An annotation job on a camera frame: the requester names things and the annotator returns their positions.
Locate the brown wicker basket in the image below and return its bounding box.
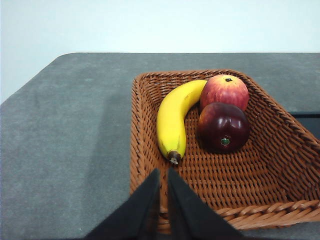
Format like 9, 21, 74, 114
129, 69, 320, 230

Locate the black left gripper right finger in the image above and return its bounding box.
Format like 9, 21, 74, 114
167, 167, 247, 240

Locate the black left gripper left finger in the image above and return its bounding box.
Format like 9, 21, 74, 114
83, 167, 161, 240

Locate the red yellow apple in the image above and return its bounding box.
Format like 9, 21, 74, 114
199, 74, 250, 113

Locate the yellow banana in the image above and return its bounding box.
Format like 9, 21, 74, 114
156, 79, 209, 166

